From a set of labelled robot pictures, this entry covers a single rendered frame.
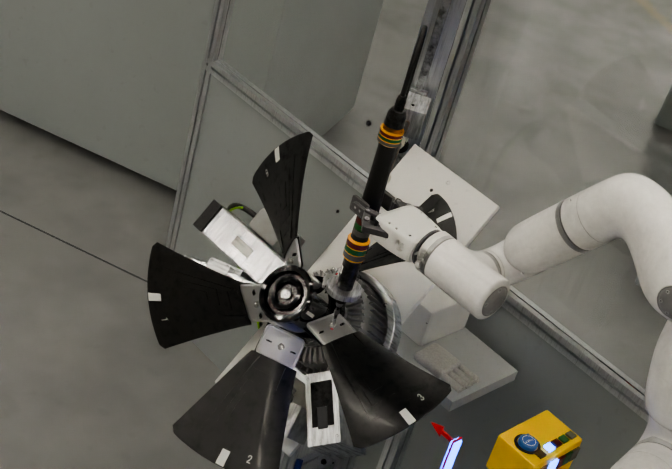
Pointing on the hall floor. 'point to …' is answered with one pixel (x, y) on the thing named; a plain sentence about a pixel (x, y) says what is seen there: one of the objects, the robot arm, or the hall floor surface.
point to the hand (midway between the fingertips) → (371, 202)
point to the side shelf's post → (394, 449)
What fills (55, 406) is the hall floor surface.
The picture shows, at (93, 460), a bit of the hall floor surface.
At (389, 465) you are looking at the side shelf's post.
